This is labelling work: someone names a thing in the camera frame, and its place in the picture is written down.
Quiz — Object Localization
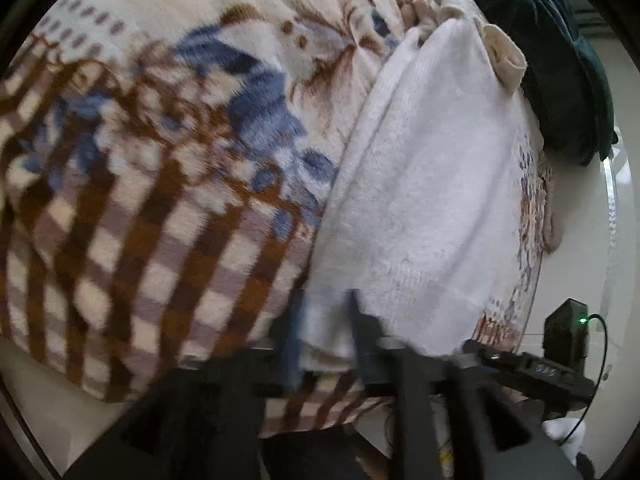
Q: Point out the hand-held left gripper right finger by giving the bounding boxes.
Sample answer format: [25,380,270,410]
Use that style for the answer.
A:
[349,290,584,480]

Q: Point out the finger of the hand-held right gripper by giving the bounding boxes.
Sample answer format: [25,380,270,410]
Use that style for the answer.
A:
[462,338,524,374]

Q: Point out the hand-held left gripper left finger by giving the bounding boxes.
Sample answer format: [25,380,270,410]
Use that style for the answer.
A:
[65,289,307,480]

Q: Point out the white knit sweater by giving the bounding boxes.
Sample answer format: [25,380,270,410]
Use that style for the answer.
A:
[300,10,545,367]

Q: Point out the white headboard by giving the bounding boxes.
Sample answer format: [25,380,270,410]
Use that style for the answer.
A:
[520,0,637,461]

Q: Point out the floral checked blanket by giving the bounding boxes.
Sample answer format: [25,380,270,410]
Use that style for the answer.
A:
[0,0,557,436]

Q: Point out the dark teal fleece blanket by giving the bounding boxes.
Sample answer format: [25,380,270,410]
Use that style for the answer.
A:
[450,0,617,167]

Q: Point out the black cable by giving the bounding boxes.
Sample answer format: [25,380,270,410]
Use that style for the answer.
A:
[555,313,610,447]

